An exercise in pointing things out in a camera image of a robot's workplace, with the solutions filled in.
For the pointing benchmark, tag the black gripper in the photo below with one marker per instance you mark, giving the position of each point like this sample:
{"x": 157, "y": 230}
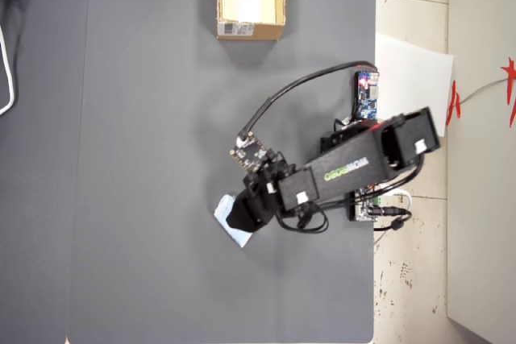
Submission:
{"x": 266, "y": 195}

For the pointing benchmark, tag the white cloth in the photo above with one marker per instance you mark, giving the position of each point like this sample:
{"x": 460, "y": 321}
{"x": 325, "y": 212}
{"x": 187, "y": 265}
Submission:
{"x": 222, "y": 207}

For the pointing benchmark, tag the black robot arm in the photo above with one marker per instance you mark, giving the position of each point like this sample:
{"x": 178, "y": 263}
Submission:
{"x": 350, "y": 171}

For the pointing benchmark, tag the gray textured mat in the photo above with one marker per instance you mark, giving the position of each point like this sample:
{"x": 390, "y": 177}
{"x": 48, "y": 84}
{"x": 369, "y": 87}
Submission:
{"x": 161, "y": 158}

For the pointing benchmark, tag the motor controller board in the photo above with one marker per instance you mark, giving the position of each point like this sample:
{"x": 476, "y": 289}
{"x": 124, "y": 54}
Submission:
{"x": 364, "y": 211}

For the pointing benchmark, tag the blue circuit board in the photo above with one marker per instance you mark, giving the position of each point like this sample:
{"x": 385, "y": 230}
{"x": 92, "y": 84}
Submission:
{"x": 364, "y": 94}

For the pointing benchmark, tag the white paper sheet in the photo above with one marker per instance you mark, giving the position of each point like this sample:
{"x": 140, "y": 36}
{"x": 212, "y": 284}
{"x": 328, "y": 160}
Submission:
{"x": 411, "y": 78}

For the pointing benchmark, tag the white flat board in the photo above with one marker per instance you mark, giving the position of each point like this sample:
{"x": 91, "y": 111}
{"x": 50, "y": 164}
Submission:
{"x": 492, "y": 332}

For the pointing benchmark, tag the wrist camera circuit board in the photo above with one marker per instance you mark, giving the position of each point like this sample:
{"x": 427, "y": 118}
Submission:
{"x": 250, "y": 154}

